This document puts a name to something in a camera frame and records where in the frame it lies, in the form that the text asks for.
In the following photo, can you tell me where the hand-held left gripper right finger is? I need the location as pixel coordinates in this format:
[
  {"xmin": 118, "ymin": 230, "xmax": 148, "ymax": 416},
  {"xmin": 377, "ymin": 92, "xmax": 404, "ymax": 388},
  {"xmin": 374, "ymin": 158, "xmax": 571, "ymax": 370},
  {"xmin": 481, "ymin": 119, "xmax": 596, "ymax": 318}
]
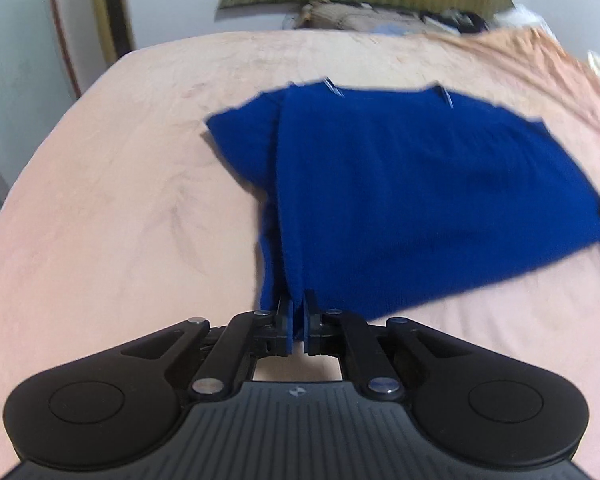
[{"xmin": 302, "ymin": 288, "xmax": 463, "ymax": 402}]

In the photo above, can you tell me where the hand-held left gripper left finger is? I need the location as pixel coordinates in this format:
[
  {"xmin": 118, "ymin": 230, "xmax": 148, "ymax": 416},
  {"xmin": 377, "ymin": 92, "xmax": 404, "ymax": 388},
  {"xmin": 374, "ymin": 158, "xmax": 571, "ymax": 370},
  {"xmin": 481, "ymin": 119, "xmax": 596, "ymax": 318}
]
[{"xmin": 115, "ymin": 295, "xmax": 297, "ymax": 402}]

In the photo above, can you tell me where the blue beaded sweater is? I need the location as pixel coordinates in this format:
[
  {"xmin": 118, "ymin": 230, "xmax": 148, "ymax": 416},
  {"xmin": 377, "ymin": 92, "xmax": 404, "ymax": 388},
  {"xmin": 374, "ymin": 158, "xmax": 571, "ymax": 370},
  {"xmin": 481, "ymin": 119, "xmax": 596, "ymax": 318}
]
[{"xmin": 205, "ymin": 78, "xmax": 600, "ymax": 322}]

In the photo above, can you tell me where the pink bed blanket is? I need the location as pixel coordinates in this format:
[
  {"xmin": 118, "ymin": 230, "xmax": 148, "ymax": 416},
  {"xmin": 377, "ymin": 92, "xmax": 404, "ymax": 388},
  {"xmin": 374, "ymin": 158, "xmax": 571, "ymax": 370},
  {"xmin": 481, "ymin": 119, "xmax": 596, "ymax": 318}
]
[{"xmin": 0, "ymin": 27, "xmax": 600, "ymax": 463}]

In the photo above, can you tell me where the white patterned quilt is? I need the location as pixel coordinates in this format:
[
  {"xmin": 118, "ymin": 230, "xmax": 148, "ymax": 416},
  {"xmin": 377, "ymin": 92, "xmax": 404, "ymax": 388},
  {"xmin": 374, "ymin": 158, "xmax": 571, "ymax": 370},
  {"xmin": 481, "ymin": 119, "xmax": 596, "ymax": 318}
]
[{"xmin": 494, "ymin": 4, "xmax": 552, "ymax": 29}]

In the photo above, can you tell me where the clutter pile behind bed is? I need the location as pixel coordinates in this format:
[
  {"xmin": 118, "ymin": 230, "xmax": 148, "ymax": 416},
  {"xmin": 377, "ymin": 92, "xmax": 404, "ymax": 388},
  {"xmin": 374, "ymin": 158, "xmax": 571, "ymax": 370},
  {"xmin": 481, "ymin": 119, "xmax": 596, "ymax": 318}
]
[{"xmin": 282, "ymin": 0, "xmax": 492, "ymax": 37}]

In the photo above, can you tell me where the gold tower air conditioner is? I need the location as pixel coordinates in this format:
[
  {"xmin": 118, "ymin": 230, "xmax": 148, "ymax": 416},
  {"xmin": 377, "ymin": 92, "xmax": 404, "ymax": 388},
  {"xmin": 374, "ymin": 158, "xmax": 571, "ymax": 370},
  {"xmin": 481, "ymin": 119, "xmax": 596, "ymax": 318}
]
[{"xmin": 91, "ymin": 0, "xmax": 136, "ymax": 59}]

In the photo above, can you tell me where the brown curved door trim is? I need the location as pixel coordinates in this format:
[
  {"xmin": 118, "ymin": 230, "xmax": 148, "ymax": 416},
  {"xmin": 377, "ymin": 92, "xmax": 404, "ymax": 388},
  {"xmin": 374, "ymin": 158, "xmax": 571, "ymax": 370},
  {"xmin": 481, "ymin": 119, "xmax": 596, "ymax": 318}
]
[{"xmin": 46, "ymin": 0, "xmax": 84, "ymax": 99}]

